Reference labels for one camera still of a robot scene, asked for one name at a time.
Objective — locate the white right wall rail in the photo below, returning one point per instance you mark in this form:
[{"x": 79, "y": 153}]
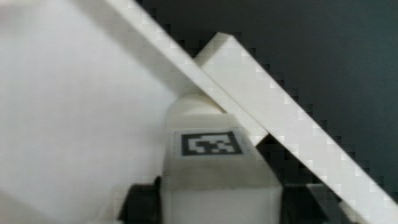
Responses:
[{"x": 257, "y": 94}]

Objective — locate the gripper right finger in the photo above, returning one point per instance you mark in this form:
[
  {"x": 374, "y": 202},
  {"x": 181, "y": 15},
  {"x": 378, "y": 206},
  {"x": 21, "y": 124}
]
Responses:
[{"x": 310, "y": 205}]

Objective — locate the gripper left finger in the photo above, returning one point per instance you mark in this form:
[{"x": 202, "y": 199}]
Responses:
[{"x": 140, "y": 210}]

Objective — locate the white furniture leg with tag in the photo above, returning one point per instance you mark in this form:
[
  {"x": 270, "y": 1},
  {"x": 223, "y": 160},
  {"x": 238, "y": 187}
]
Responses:
[{"x": 218, "y": 188}]

